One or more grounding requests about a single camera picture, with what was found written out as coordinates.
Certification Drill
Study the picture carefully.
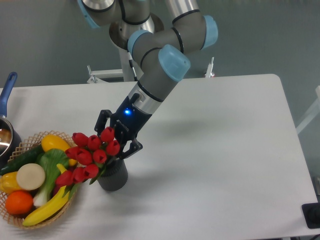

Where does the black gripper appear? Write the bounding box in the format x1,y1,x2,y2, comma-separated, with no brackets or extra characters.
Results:
94,96,152,160

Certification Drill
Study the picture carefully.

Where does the red tulip bouquet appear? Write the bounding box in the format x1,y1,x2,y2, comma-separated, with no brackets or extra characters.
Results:
55,126,121,199

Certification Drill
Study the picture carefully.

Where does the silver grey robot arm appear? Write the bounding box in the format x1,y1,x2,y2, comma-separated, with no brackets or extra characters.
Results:
78,0,218,160

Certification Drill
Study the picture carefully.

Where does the dark grey ribbed vase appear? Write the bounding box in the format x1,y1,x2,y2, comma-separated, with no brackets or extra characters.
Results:
97,159,128,192

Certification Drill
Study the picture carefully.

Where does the yellow lemon squash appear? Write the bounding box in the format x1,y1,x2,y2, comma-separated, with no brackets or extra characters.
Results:
38,134,78,169

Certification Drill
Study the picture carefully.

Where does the green bok choy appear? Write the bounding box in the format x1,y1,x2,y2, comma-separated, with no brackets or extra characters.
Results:
33,148,69,208

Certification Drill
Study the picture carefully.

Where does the red round fruit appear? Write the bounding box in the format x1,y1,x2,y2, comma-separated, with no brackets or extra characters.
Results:
51,185,61,198

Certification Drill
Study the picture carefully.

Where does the yellow banana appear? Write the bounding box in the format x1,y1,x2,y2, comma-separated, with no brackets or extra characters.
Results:
22,163,73,227

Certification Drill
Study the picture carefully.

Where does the green cucumber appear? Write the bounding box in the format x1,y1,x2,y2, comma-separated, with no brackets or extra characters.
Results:
0,145,44,176

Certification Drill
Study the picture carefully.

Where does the beige round disc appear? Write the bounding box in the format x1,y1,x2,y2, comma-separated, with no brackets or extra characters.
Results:
16,163,46,191

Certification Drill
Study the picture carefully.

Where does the yellow bell pepper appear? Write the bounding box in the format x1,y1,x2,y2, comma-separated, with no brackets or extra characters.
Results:
0,171,23,194

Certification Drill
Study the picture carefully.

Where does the orange fruit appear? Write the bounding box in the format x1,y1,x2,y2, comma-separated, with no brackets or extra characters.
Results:
5,190,34,215

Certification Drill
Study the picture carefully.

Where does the woven wicker basket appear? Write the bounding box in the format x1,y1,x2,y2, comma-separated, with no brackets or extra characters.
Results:
0,130,77,230

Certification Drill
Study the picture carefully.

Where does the black device at edge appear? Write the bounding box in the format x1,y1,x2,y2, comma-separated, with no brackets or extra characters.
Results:
301,202,320,229

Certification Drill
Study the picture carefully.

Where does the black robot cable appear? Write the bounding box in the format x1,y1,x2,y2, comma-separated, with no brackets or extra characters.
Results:
126,49,139,82

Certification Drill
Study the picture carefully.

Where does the blue handled saucepan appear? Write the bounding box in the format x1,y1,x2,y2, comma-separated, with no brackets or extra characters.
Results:
0,72,21,168

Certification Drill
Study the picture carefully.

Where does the white frame at right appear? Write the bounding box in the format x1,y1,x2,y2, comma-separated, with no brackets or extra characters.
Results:
295,85,320,135

